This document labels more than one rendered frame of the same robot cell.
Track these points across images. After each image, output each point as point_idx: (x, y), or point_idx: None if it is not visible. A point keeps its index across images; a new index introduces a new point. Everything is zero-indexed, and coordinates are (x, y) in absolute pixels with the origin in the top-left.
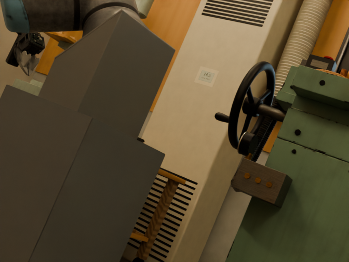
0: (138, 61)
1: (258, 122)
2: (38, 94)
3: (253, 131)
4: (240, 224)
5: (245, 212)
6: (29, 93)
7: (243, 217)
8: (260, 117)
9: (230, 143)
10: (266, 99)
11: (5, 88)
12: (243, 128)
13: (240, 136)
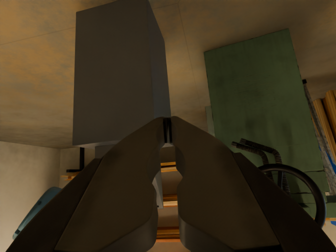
0: None
1: (313, 195)
2: (95, 148)
3: (306, 185)
4: (214, 129)
5: (215, 135)
6: (87, 148)
7: (214, 132)
8: (315, 201)
9: (261, 166)
10: (315, 219)
11: (72, 142)
12: (277, 182)
13: (278, 174)
